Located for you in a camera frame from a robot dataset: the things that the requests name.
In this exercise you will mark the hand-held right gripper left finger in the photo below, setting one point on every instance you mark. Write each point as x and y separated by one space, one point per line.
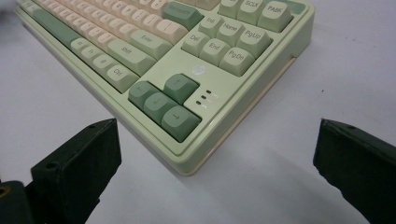
77 168

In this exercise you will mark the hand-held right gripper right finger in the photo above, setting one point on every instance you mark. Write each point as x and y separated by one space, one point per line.
358 168

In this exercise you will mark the green and cream keyboard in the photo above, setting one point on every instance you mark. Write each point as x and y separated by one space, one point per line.
168 65

